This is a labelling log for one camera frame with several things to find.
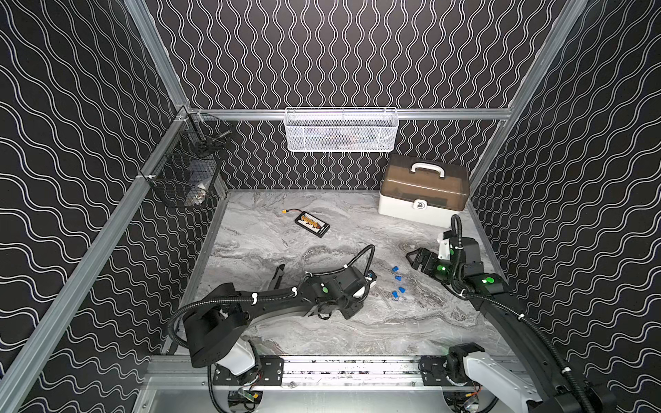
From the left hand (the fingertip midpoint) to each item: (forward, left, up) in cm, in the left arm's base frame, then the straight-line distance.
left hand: (358, 296), depth 81 cm
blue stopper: (+11, -15, -8) cm, 21 cm away
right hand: (+10, -18, +9) cm, 22 cm away
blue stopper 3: (+5, -14, -8) cm, 16 cm away
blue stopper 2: (+7, -16, -7) cm, 19 cm away
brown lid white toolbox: (+39, -24, +9) cm, 47 cm away
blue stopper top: (+14, -14, -7) cm, 21 cm away
